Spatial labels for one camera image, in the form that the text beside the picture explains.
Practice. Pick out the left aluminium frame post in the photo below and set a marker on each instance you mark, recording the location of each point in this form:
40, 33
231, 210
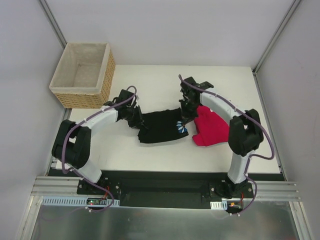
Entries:
53, 22

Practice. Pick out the black t shirt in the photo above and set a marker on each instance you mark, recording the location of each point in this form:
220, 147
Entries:
163, 126

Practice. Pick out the right slotted cable duct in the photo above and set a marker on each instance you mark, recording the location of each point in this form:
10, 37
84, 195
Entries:
219, 205

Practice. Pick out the aluminium frame post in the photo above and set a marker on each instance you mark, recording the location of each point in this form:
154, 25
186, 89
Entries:
277, 34
53, 22

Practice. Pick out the wicker basket with liner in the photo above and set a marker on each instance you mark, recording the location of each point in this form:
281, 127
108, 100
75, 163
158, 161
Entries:
84, 75

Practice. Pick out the front aluminium rail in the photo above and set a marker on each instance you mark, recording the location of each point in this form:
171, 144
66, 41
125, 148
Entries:
69, 187

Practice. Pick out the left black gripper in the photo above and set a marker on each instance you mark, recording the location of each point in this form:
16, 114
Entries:
136, 120

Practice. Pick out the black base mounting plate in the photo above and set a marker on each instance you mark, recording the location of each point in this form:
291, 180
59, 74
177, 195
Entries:
182, 190

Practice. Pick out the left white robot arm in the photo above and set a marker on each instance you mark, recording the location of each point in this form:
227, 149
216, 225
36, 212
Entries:
72, 144

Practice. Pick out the left slotted cable duct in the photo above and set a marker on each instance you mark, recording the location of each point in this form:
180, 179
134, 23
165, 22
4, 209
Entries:
67, 201

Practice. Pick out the right aluminium frame post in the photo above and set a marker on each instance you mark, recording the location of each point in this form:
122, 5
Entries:
277, 34

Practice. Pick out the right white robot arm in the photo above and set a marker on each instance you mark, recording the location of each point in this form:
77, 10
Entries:
243, 129

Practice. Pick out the slotted cable duct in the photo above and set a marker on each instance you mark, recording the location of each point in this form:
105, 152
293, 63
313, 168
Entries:
219, 205
67, 201

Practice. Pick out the red t shirt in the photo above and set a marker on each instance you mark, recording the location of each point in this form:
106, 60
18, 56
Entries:
211, 128

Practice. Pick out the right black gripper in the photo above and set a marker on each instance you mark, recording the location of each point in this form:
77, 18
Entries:
187, 113

